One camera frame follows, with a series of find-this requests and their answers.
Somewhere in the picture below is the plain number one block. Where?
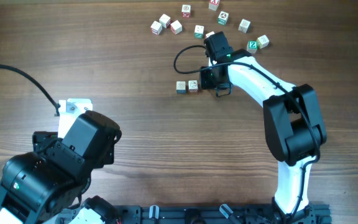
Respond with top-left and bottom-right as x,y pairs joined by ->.
205,31 -> 215,39

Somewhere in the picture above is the blue-sided white block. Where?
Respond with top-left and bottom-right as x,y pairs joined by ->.
176,81 -> 186,94

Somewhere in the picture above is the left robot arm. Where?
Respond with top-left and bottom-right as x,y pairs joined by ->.
0,111 -> 122,223

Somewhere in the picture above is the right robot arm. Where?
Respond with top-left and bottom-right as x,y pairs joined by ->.
200,32 -> 327,223

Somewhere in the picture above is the green N block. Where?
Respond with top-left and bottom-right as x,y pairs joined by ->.
194,25 -> 204,39

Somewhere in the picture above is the green ladybug block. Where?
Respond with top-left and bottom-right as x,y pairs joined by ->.
218,11 -> 229,26

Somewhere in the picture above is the blue K block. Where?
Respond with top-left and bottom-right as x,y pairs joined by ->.
238,19 -> 250,33

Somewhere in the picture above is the green Z block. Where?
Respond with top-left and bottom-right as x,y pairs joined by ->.
247,40 -> 258,54

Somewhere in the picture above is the red X block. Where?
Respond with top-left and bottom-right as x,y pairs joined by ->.
208,0 -> 220,11

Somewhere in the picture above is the red animal sketch block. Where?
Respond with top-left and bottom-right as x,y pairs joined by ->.
170,20 -> 183,35

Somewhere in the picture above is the yellow turtle block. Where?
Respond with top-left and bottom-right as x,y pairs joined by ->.
257,35 -> 270,49

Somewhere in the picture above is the red Q block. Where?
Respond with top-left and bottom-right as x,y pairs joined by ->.
181,4 -> 191,17

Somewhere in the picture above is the red-edged white block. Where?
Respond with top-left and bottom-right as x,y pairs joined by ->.
159,14 -> 171,29

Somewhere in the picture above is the red Z white block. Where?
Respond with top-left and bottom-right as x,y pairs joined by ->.
150,21 -> 163,35

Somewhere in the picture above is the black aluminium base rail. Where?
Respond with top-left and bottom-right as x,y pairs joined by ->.
54,203 -> 332,224

